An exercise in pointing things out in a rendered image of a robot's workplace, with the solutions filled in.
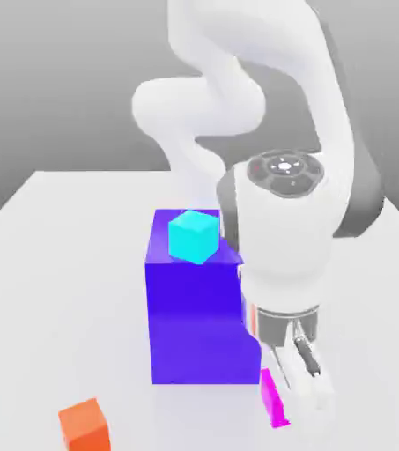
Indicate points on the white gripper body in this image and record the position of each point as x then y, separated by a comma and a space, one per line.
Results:
299, 384

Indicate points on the small magenta cube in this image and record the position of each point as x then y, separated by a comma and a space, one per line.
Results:
272, 401

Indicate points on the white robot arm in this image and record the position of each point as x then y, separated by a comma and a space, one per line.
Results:
283, 239

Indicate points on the small cyan cube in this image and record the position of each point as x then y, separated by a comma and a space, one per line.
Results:
192, 236

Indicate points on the small orange cube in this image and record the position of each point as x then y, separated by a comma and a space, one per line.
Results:
85, 428

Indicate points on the large purple box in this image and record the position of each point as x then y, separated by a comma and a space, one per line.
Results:
195, 324

